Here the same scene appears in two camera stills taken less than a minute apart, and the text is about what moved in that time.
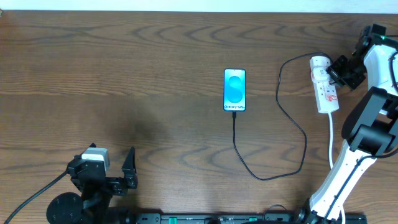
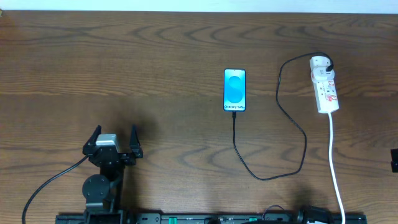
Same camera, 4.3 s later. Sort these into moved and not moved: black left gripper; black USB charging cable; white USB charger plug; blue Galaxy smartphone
Moved: black left gripper
Not moved: white USB charger plug; black USB charging cable; blue Galaxy smartphone
